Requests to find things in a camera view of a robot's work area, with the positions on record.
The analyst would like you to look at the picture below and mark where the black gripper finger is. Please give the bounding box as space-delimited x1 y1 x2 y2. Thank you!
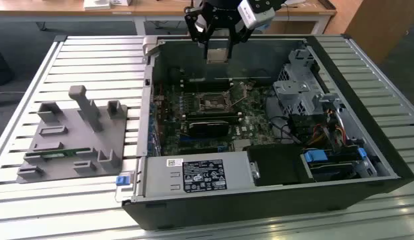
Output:
225 14 253 60
184 7 215 61

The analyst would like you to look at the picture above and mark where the silver CPU plate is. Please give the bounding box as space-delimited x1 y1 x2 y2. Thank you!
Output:
205 47 232 65

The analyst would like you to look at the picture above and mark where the metal socket cover frame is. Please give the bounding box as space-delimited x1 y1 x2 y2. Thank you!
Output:
228 80 251 99

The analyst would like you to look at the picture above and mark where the black RAM slot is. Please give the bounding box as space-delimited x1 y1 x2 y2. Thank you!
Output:
187 79 236 88
183 115 243 122
183 112 243 118

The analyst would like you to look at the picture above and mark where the CPU socket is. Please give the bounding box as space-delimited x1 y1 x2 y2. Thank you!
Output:
196 92 235 114

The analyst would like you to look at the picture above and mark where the grey case latch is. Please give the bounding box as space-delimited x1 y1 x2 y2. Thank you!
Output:
141 36 167 63

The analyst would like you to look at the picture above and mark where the silver metal drive cage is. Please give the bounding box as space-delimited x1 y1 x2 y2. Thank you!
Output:
271 48 328 116

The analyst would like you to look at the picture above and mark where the green motherboard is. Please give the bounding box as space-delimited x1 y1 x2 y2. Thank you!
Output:
151 74 277 156

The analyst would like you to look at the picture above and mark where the black graphics card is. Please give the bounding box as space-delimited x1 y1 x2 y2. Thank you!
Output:
185 119 229 138

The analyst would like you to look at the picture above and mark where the silver chipset heatsink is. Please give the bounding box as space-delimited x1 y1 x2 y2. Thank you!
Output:
233 139 253 151

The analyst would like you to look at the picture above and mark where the wooden cabinet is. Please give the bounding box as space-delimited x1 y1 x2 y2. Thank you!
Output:
339 0 414 66

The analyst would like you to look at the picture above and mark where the wooden desk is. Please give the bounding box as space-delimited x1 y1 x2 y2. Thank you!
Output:
0 0 338 36

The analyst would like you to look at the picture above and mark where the black plastic shroud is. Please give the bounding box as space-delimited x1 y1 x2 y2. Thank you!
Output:
245 144 315 188

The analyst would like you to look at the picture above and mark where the hard disk in blue carrier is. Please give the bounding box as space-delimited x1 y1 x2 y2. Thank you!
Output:
301 148 358 181

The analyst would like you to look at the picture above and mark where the silver power supply unit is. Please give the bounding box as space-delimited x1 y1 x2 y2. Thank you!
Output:
141 151 256 198

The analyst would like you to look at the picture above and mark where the grey parts rack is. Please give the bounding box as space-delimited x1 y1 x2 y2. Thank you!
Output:
15 84 128 185

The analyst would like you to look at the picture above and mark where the green RAM stick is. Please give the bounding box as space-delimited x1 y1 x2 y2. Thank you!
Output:
24 147 95 159

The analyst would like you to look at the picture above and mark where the black open PC case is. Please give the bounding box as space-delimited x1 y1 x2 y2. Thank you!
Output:
121 34 414 231

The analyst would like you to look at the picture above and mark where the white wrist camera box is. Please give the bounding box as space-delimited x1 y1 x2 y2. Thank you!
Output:
236 0 279 30

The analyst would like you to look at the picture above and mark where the silver metal bracket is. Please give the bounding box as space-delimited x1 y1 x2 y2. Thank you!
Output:
315 92 347 111

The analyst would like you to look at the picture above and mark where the black cable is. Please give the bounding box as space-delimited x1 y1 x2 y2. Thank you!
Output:
267 114 307 147

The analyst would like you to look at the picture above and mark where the coloured wire bundle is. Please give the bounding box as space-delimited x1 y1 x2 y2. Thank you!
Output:
304 122 350 147

